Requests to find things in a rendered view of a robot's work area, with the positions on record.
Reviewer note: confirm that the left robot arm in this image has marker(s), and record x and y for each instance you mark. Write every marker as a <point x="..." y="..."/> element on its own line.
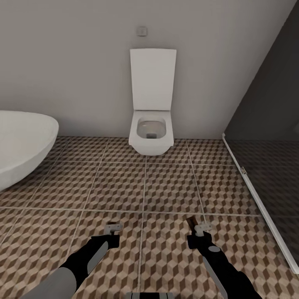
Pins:
<point x="66" y="280"/>

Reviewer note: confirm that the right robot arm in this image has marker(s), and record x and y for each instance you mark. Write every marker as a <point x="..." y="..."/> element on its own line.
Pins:
<point x="230" y="283"/>

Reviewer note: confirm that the hook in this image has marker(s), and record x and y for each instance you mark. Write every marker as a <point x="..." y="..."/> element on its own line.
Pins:
<point x="141" y="31"/>

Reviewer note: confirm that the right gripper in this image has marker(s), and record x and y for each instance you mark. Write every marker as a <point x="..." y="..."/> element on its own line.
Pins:
<point x="195" y="241"/>

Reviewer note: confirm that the mousetrap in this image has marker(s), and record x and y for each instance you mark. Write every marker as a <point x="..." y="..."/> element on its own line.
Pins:
<point x="112" y="223"/>
<point x="192" y="222"/>

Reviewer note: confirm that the door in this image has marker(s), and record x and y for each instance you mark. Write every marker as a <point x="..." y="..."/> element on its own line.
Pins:
<point x="263" y="134"/>

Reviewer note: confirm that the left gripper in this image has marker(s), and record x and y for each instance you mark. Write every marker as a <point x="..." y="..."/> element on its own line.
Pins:
<point x="114" y="241"/>

